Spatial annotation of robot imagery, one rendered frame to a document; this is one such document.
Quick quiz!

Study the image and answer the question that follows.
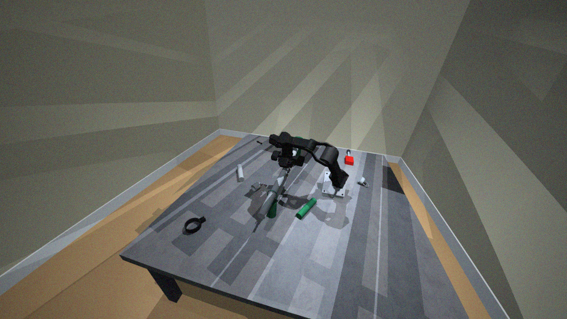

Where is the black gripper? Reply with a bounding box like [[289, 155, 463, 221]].
[[271, 151, 305, 168]]

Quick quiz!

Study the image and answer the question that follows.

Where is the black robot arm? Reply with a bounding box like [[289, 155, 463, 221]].
[[269, 132, 349, 189]]

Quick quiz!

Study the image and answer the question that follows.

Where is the black ring with tab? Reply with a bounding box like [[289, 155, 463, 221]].
[[184, 216, 206, 233]]

